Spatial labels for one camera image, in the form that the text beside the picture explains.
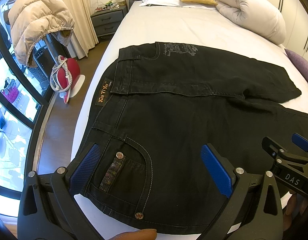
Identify black jeans pants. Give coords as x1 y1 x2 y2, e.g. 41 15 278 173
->
78 42 308 235

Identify white pillow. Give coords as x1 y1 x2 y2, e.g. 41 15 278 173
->
139 0 181 7

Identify beige puffer jacket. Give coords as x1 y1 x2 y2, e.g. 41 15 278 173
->
8 0 75 67

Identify cream curtain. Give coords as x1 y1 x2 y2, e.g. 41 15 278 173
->
63 0 98 59

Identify person's left thumb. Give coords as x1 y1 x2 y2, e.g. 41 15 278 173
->
110 229 157 240

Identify person's right hand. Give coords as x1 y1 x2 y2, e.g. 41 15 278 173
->
283 190 308 231

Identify purple cushion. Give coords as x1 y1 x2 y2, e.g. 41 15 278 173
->
285 49 308 83

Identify white wardrobe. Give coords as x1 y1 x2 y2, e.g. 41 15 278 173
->
268 0 308 61

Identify folded grey duvet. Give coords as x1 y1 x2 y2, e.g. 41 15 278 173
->
215 0 286 45

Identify white bed mattress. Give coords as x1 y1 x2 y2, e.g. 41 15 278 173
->
72 2 308 239

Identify grey nightstand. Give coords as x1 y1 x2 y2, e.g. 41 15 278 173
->
91 5 127 37

